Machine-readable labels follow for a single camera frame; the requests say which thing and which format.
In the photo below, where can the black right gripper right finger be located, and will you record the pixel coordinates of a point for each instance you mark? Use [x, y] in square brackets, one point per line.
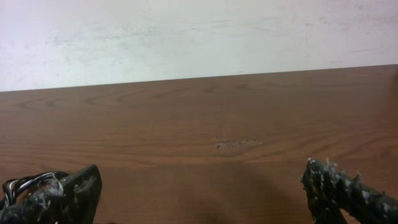
[329, 191]

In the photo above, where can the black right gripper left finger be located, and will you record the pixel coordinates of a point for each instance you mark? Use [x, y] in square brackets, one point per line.
[52, 197]

